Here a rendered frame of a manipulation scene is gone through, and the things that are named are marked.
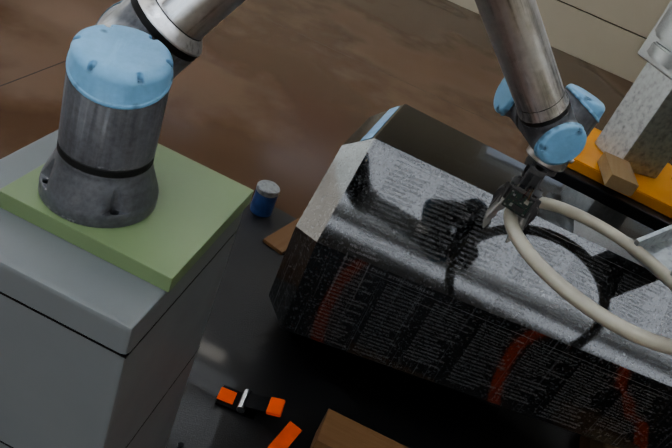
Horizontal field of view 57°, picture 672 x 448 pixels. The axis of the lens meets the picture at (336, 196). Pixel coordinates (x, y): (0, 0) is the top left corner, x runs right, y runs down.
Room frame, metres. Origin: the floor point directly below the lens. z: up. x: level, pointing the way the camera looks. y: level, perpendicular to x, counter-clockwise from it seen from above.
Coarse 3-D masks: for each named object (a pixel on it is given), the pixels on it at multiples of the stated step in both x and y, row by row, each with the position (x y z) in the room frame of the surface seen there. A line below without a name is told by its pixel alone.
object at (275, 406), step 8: (224, 392) 1.24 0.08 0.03; (232, 392) 1.25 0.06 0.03; (240, 392) 1.27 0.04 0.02; (248, 392) 1.26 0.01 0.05; (216, 400) 1.21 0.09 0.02; (224, 400) 1.22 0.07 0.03; (232, 400) 1.23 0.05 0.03; (240, 400) 1.23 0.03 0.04; (248, 400) 1.23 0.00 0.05; (256, 400) 1.24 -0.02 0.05; (264, 400) 1.25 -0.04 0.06; (272, 400) 1.25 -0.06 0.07; (280, 400) 1.26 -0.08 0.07; (232, 408) 1.20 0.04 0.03; (240, 408) 1.20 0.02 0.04; (248, 408) 1.21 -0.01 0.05; (256, 408) 1.21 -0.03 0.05; (264, 408) 1.22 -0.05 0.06; (272, 408) 1.22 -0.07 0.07; (280, 408) 1.23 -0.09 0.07; (248, 416) 1.20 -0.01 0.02; (280, 416) 1.21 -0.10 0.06
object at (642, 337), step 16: (544, 208) 1.40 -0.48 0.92; (560, 208) 1.41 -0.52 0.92; (576, 208) 1.44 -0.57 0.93; (512, 224) 1.17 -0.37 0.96; (592, 224) 1.43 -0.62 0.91; (608, 224) 1.44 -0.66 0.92; (512, 240) 1.13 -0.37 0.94; (624, 240) 1.41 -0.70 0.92; (528, 256) 1.08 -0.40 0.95; (640, 256) 1.38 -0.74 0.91; (544, 272) 1.04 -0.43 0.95; (656, 272) 1.34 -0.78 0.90; (560, 288) 1.01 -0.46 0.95; (576, 304) 0.99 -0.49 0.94; (592, 304) 0.99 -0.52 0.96; (608, 320) 0.98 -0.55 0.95; (624, 320) 0.99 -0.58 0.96; (624, 336) 0.97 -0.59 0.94; (640, 336) 0.97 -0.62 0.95; (656, 336) 0.99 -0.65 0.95
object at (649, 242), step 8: (656, 232) 1.44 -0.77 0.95; (664, 232) 1.45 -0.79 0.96; (640, 240) 1.40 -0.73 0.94; (648, 240) 1.42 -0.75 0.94; (656, 240) 1.45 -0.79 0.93; (664, 240) 1.48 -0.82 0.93; (648, 248) 1.43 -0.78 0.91; (656, 248) 1.44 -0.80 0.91; (664, 248) 1.45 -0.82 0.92; (632, 256) 1.40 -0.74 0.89; (656, 256) 1.41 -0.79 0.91; (664, 256) 1.42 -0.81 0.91; (664, 264) 1.39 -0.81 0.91
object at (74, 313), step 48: (48, 144) 0.94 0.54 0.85; (0, 240) 0.67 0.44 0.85; (48, 240) 0.71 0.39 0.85; (0, 288) 0.63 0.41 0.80; (48, 288) 0.63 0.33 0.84; (96, 288) 0.66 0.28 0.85; (144, 288) 0.70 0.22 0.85; (192, 288) 0.83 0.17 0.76; (0, 336) 0.63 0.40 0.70; (48, 336) 0.63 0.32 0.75; (96, 336) 0.62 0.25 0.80; (144, 336) 0.66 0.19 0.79; (192, 336) 0.92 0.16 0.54; (0, 384) 0.63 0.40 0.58; (48, 384) 0.62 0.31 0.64; (96, 384) 0.62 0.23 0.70; (144, 384) 0.72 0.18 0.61; (0, 432) 0.63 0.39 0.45; (48, 432) 0.62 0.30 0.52; (96, 432) 0.62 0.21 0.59; (144, 432) 0.80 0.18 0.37
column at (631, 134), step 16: (640, 80) 2.42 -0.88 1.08; (656, 80) 2.35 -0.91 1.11; (640, 96) 2.38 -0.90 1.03; (656, 96) 2.31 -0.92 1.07; (624, 112) 2.40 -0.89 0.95; (640, 112) 2.33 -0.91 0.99; (656, 112) 2.27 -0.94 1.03; (608, 128) 2.42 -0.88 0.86; (624, 128) 2.35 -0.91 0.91; (640, 128) 2.29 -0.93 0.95; (656, 128) 2.29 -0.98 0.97; (608, 144) 2.38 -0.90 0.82; (624, 144) 2.31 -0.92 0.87; (640, 144) 2.28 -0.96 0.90; (656, 144) 2.30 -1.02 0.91; (640, 160) 2.29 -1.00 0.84; (656, 160) 2.32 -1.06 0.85; (656, 176) 2.33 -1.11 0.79
